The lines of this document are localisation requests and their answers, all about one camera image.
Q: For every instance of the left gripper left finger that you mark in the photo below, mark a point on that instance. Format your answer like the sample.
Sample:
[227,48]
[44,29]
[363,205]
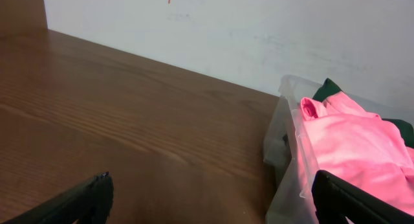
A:
[88,202]

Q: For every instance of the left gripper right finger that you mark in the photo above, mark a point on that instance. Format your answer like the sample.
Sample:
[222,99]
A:
[337,201]

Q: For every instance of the pink garment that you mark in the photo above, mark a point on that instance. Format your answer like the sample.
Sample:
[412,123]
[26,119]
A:
[360,148]

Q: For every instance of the dark green garment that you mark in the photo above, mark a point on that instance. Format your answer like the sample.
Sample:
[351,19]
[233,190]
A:
[330,88]

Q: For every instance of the clear plastic storage bin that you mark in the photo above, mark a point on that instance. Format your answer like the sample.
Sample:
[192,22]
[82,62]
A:
[284,149]

